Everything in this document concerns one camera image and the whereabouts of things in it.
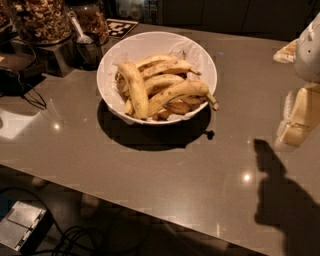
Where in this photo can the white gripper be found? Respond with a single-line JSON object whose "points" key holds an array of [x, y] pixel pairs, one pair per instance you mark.
{"points": [[308, 53]]}

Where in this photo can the long yellow banana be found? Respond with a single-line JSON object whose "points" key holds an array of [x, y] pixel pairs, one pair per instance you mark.
{"points": [[180, 90]]}

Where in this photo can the small bottom banana pieces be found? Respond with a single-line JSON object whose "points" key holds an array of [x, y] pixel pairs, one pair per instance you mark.
{"points": [[179, 107]]}

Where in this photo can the upper yellow banana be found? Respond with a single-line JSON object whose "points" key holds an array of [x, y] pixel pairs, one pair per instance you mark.
{"points": [[169, 67]]}

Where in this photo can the middle yellow banana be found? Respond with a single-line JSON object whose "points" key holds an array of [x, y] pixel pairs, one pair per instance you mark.
{"points": [[157, 83]]}

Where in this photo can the top back yellow banana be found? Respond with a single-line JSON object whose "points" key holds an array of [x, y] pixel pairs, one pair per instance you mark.
{"points": [[151, 59]]}

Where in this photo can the front left yellow banana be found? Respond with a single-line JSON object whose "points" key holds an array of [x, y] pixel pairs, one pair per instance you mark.
{"points": [[137, 90]]}

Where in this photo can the white ceramic bowl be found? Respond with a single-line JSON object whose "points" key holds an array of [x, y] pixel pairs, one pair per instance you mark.
{"points": [[114, 89]]}

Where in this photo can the black white fiducial marker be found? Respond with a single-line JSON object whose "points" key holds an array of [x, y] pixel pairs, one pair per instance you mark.
{"points": [[120, 28]]}

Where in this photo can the dark cup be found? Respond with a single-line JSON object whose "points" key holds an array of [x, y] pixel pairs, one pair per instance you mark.
{"points": [[88, 55]]}

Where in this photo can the smaller glass snack jar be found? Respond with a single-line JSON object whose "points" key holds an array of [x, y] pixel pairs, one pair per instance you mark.
{"points": [[90, 14]]}

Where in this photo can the white plastic spoon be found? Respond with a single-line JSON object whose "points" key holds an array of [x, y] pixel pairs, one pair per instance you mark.
{"points": [[82, 38]]}

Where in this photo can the metal jar stand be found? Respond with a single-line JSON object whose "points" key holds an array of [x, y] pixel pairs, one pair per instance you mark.
{"points": [[59, 59]]}

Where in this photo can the large glass nut jar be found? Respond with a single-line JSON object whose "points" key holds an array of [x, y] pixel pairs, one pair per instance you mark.
{"points": [[40, 22]]}

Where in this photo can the black appliance on left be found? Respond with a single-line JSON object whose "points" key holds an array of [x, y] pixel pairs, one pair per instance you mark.
{"points": [[21, 72]]}

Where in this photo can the grey box on floor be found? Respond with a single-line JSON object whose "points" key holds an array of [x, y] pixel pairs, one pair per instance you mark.
{"points": [[23, 226]]}

